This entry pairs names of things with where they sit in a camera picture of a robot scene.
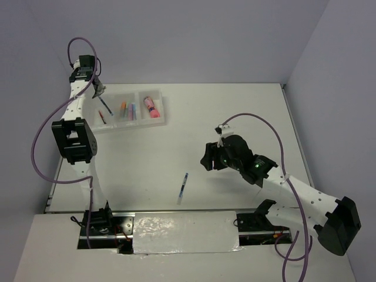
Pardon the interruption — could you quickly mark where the blue highlighter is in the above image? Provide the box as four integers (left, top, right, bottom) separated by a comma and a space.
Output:
132, 103, 137, 120

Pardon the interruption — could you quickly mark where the pink glue stick tube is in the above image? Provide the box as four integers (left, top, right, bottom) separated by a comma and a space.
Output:
143, 96, 160, 118

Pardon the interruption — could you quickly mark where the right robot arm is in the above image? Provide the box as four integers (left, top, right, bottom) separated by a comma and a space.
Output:
200, 135, 361, 256

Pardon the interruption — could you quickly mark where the silver foil cover plate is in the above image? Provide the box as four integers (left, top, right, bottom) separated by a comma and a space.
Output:
133, 211, 241, 254

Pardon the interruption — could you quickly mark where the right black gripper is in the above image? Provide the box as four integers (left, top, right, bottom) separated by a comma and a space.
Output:
200, 140, 241, 170

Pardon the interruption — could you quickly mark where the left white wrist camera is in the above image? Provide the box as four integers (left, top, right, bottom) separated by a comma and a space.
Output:
71, 59, 80, 69

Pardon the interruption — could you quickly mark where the orange highlighter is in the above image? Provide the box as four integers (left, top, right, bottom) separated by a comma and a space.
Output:
119, 102, 127, 118

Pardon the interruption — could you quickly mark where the red gel pen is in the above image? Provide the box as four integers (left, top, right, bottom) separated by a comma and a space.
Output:
98, 110, 107, 125

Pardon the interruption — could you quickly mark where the teal gel pen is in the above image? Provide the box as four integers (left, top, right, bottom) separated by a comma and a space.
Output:
98, 96, 114, 116

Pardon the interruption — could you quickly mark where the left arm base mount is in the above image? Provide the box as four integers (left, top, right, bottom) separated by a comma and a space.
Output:
70, 204, 135, 254

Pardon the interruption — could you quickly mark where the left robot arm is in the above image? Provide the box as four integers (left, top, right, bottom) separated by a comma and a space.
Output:
52, 55, 115, 234

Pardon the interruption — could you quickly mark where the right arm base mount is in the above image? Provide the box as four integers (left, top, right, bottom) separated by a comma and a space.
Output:
233, 200, 292, 246

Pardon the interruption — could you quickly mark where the white three-compartment tray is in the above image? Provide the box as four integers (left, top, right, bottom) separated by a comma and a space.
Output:
84, 89, 165, 134

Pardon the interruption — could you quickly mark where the dark blue gel pen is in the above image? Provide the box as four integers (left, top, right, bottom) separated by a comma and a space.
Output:
177, 173, 189, 205

